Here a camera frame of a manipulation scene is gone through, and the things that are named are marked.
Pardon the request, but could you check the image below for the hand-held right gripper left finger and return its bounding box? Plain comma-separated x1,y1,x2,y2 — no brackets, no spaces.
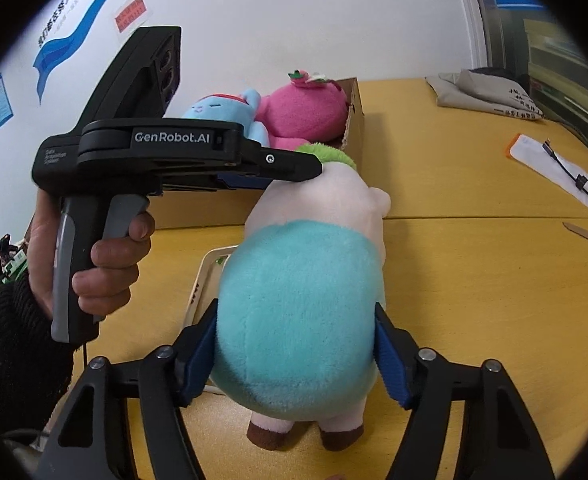
36,299,219,480

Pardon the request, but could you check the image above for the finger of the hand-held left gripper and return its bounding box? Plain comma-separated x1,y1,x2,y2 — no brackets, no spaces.
218,146,323,192

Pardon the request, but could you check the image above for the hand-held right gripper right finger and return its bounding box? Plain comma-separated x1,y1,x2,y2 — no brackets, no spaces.
374,302,557,480

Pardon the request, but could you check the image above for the light blue plush toy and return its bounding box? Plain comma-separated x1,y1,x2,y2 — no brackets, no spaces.
181,88,273,148

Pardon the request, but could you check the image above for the cardboard box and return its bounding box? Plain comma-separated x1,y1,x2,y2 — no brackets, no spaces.
151,77,367,231

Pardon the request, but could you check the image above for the teal and pink plush toy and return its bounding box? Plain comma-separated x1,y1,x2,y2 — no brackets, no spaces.
209,142,392,453

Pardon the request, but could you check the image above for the person's left forearm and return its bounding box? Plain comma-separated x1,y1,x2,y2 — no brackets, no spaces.
0,255,76,433

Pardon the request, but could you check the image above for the person's left hand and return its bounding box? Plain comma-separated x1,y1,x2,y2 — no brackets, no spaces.
26,187,155,322

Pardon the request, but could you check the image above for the white tray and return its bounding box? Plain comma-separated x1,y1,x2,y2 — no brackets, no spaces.
183,245,239,396

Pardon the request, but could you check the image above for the grey cloth bag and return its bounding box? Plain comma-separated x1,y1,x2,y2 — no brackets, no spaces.
425,67,546,122

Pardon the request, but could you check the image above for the cardboard strip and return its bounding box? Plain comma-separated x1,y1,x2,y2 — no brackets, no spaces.
562,221,588,247

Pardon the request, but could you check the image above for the white paper orange edge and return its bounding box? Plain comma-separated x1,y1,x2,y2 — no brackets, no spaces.
506,133,588,211

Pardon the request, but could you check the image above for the blue ribbon wall poster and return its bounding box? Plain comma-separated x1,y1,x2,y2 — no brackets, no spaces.
31,0,161,107

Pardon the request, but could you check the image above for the red wall sign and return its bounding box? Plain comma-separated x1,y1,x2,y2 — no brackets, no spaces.
115,0,147,34

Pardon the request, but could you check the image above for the black charging cable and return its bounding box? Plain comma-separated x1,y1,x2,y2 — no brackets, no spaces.
542,137,588,218

